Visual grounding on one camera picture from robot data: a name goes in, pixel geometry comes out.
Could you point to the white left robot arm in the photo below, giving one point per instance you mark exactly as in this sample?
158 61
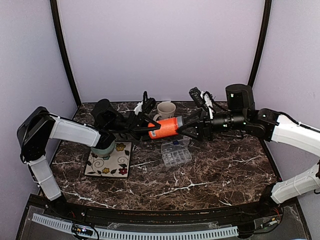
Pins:
42 126

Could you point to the white ceramic mug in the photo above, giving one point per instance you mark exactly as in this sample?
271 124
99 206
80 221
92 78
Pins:
165 110

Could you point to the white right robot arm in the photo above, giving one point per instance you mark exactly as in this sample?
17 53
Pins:
265 124

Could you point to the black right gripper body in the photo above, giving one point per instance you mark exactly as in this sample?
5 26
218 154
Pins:
237 120

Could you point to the green bowl on plate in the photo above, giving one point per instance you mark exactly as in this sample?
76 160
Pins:
104 152

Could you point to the black right frame post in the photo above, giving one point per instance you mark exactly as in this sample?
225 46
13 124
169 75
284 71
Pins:
261 42

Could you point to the black left frame post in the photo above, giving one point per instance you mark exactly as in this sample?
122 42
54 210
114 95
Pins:
63 51

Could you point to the black front table rail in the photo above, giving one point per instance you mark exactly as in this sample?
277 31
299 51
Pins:
242 214

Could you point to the black frame post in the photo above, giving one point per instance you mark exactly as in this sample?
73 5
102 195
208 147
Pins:
261 42
63 51

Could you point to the orange bottle with grey lid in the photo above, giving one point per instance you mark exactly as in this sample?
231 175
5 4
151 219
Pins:
168 128

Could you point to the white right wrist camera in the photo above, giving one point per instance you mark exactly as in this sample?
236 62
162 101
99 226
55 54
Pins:
202 100

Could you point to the white slotted cable duct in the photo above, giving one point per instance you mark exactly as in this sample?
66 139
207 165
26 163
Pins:
121 231

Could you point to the floral square plate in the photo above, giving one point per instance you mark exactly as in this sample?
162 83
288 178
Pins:
115 165

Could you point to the clear plastic pill organizer box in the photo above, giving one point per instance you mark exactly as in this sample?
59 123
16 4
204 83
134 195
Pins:
175 154

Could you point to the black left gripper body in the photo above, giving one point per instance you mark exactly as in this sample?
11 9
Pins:
120 125

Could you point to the small white dropper bottle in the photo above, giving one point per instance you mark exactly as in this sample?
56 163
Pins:
186 140

